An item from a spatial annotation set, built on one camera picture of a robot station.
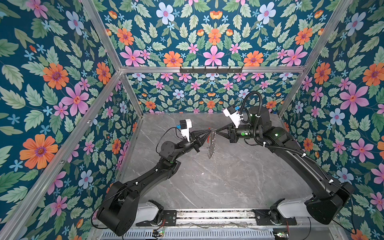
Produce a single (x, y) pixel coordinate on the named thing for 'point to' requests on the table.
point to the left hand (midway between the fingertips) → (212, 130)
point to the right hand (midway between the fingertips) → (217, 129)
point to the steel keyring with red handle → (211, 142)
